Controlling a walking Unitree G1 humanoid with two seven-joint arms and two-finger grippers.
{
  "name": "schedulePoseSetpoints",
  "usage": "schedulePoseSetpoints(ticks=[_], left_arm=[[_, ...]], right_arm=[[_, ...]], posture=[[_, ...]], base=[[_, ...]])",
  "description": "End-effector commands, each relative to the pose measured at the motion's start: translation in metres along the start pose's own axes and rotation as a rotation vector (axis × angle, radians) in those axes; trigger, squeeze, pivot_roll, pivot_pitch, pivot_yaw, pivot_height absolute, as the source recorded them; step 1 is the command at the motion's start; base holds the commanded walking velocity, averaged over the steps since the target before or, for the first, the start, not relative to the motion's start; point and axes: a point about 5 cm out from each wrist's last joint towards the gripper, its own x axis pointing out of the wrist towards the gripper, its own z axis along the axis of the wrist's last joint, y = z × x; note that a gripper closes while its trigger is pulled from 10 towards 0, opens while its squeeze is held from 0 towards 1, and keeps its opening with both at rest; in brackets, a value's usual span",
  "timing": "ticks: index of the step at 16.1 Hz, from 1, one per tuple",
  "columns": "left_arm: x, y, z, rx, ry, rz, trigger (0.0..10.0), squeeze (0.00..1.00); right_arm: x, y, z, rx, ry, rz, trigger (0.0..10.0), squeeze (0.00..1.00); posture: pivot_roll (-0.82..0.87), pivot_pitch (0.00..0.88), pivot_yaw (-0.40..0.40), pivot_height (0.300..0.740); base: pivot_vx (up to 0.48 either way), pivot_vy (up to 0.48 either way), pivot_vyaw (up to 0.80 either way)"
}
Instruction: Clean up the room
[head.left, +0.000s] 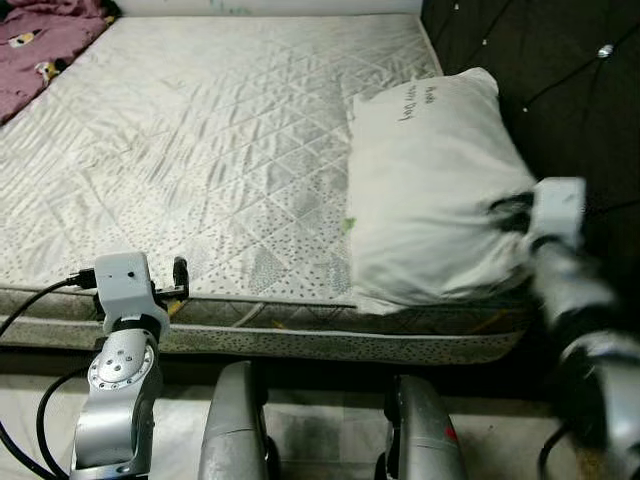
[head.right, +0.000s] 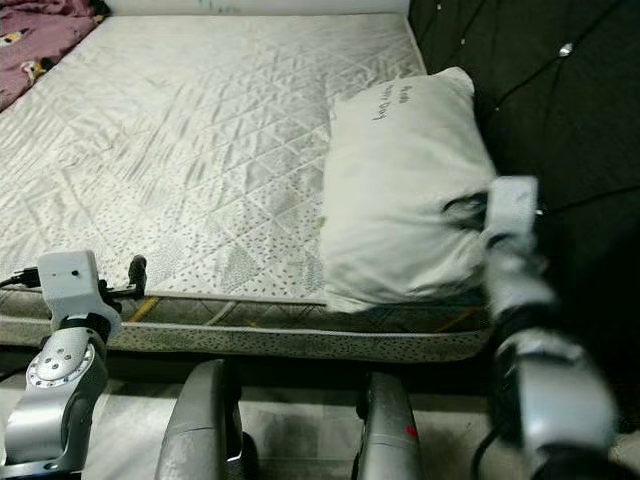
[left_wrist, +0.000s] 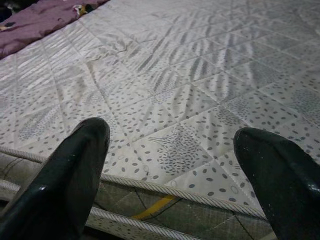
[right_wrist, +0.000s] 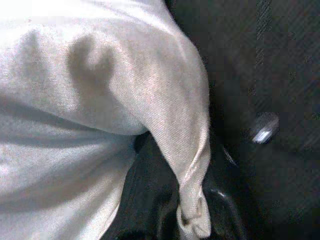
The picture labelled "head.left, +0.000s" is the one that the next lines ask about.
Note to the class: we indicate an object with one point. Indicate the white pillow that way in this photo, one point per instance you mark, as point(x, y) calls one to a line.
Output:
point(430, 180)

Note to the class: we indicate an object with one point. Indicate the mauve cartoon print blanket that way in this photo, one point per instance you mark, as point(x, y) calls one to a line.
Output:
point(40, 50)

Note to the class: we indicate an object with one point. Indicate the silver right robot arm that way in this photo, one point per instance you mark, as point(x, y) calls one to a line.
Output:
point(590, 360)

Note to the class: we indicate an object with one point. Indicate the white quilted mattress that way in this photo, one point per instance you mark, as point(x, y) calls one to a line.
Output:
point(200, 150)

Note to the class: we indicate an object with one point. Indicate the dark tufted headboard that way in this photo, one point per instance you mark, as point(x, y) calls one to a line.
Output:
point(560, 80)

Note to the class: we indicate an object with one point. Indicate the silver robot left leg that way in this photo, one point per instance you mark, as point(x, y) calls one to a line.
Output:
point(235, 430)

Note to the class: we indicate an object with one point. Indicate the silver robot leg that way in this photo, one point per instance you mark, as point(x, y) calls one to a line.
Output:
point(425, 440)
point(235, 430)

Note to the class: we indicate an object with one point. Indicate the silver robot right leg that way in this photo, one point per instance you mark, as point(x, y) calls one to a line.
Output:
point(425, 440)

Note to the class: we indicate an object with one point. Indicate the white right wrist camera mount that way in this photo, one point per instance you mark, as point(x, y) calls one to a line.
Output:
point(558, 210)

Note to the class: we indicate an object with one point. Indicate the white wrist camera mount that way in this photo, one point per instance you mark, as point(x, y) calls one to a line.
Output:
point(125, 280)
point(558, 210)

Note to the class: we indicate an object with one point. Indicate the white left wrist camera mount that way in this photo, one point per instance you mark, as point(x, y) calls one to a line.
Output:
point(125, 280)

